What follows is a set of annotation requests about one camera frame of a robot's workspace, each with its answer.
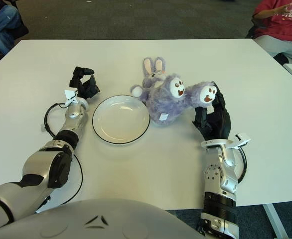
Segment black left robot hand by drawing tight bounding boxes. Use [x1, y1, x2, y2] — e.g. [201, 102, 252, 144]
[69, 66, 101, 100]

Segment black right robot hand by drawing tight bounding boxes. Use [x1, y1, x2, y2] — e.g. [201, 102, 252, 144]
[192, 81, 233, 141]

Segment purple plush bunny doll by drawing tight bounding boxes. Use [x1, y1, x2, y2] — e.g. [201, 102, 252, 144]
[130, 56, 220, 127]

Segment white plate with dark rim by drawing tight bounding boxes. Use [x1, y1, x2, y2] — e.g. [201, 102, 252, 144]
[92, 95, 151, 145]

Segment black office chair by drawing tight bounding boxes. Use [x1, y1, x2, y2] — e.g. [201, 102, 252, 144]
[0, 14, 29, 73]
[245, 17, 264, 39]

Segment person in blue jeans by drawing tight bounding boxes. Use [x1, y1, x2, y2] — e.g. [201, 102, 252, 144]
[0, 0, 29, 55]

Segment person in red shirt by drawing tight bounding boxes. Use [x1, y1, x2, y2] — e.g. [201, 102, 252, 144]
[252, 0, 292, 64]

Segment white table leg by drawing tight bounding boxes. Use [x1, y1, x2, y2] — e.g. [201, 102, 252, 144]
[262, 203, 290, 239]

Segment grey robot torso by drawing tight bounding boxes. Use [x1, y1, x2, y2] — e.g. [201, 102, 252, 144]
[0, 198, 206, 239]

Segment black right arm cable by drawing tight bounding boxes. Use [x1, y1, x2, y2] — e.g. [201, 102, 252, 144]
[235, 146, 248, 184]

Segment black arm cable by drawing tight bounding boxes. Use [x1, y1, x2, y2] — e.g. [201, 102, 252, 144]
[235, 146, 248, 184]
[44, 101, 84, 215]

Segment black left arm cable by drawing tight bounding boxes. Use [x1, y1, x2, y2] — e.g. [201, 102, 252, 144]
[44, 101, 84, 215]

